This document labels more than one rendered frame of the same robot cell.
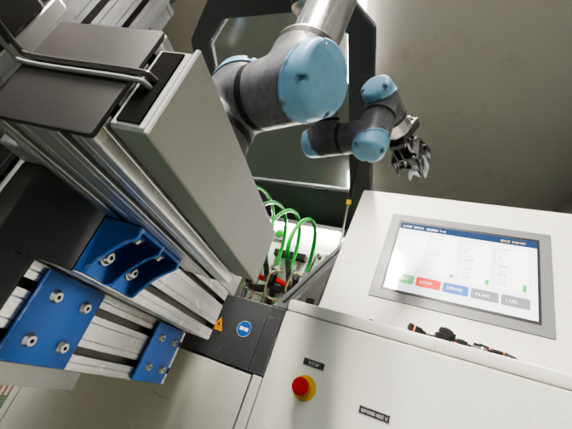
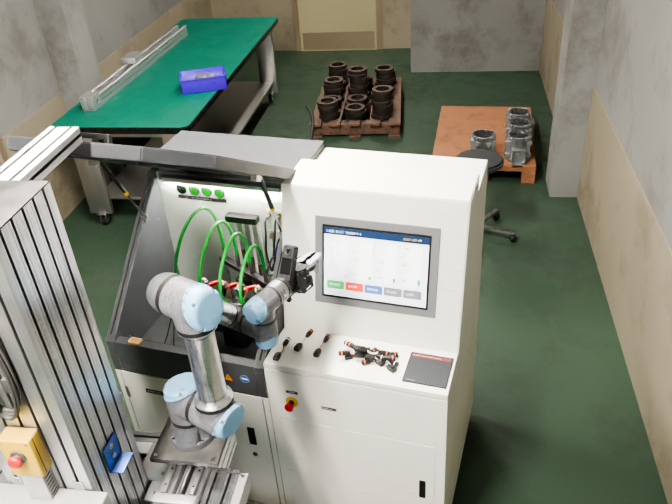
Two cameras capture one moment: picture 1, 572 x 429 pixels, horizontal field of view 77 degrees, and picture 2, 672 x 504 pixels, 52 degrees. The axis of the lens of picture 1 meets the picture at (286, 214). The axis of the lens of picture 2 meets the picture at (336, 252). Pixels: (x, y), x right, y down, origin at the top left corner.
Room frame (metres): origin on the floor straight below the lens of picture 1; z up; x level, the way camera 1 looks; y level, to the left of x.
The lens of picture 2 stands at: (-1.06, -0.14, 2.72)
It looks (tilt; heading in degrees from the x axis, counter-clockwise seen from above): 33 degrees down; 353
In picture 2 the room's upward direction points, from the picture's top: 4 degrees counter-clockwise
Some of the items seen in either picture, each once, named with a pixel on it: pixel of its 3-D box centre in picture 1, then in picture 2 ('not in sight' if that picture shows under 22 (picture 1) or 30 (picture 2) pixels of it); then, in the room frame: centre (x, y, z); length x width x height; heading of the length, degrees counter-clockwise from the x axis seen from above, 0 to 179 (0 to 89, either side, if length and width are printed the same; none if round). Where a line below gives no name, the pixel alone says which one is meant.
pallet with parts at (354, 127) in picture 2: not in sight; (359, 91); (5.56, -1.37, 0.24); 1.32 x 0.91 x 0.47; 162
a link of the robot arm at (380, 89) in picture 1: (382, 102); (261, 306); (0.64, -0.12, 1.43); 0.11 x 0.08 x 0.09; 136
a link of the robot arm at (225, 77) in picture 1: (237, 102); (186, 397); (0.54, 0.16, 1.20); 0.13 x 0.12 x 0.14; 46
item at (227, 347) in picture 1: (167, 307); (187, 365); (1.07, 0.22, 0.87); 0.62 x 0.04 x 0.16; 62
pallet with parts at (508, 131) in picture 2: not in sight; (484, 130); (4.36, -2.26, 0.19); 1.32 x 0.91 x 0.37; 162
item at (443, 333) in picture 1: (459, 342); (369, 353); (0.82, -0.48, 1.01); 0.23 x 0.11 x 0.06; 62
